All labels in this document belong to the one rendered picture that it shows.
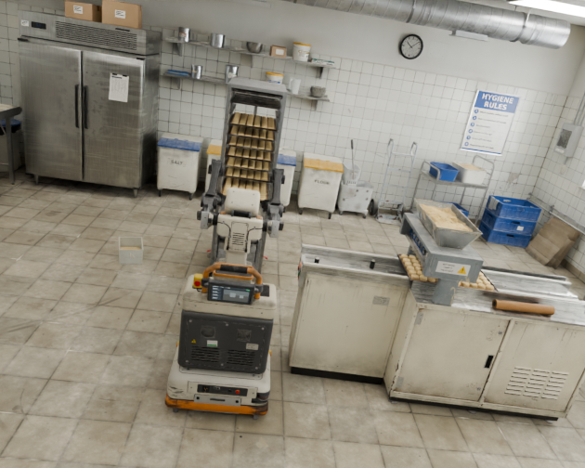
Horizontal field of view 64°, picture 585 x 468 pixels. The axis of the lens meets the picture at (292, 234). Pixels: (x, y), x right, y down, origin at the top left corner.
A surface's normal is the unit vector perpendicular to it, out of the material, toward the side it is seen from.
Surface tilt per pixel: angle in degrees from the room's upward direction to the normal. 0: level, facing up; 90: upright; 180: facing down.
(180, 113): 90
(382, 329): 90
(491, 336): 90
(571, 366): 89
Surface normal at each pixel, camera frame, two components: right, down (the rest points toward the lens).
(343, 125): 0.04, 0.39
